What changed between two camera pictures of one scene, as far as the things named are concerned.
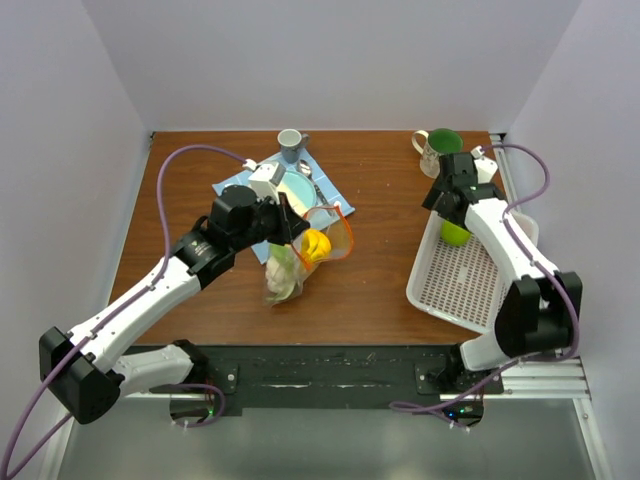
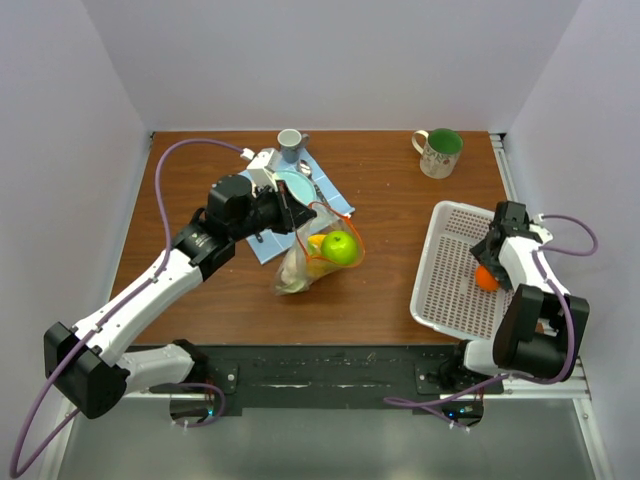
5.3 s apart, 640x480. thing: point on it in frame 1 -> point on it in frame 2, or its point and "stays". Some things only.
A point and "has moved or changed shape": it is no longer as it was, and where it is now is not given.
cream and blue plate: x=300 y=190 stays
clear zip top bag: x=328 y=238 has moved or changed shape
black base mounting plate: x=335 y=376 stays
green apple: x=454 y=235 -> x=340 y=247
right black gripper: x=434 y=200 -> x=480 y=253
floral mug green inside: x=437 y=142 stays
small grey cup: x=291 y=142 stays
